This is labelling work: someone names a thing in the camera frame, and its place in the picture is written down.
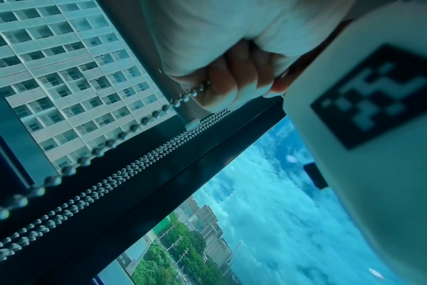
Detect distant city buildings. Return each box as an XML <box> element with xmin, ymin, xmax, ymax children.
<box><xmin>174</xmin><ymin>196</ymin><xmax>234</xmax><ymax>268</ymax></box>

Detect person's left hand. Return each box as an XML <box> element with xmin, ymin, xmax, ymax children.
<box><xmin>140</xmin><ymin>0</ymin><xmax>355</xmax><ymax>113</ymax></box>

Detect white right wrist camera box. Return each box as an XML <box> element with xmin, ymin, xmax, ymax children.
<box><xmin>281</xmin><ymin>0</ymin><xmax>427</xmax><ymax>285</ymax></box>

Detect black window frame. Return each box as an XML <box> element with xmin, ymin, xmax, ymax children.
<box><xmin>0</xmin><ymin>0</ymin><xmax>292</xmax><ymax>285</ymax></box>

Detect green roofed building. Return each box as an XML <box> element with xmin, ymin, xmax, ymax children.
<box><xmin>152</xmin><ymin>216</ymin><xmax>172</xmax><ymax>235</ymax></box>

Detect tall grey apartment building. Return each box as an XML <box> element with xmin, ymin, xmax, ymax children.
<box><xmin>0</xmin><ymin>0</ymin><xmax>181</xmax><ymax>177</ymax></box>

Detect metal bead blind chain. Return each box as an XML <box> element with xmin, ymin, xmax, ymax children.
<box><xmin>0</xmin><ymin>108</ymin><xmax>233</xmax><ymax>264</ymax></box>
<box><xmin>0</xmin><ymin>79</ymin><xmax>212</xmax><ymax>231</ymax></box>

